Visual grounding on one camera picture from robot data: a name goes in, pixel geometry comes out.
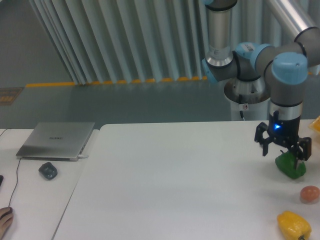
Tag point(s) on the yellow basket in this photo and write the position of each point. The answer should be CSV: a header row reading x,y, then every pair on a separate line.
x,y
315,125

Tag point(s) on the green bell pepper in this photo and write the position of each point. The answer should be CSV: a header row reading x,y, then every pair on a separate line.
x,y
286,164

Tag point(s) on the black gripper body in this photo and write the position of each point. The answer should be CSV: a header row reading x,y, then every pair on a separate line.
x,y
284,132

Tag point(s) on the yellow bell pepper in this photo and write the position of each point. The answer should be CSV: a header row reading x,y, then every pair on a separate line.
x,y
293,226

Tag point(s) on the silver closed laptop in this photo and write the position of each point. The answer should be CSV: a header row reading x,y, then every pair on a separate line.
x,y
58,141

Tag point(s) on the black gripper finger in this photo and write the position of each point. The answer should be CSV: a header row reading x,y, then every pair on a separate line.
x,y
301,150
259,138

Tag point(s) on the white laptop plug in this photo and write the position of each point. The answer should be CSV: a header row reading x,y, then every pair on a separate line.
x,y
83,156

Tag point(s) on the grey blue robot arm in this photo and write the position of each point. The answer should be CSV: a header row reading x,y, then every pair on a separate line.
x,y
279,73

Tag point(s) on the person's hand on mouse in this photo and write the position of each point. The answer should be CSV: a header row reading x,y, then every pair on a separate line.
x,y
6,219

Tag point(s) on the orange round fruit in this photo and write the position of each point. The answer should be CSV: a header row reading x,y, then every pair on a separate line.
x,y
310,194

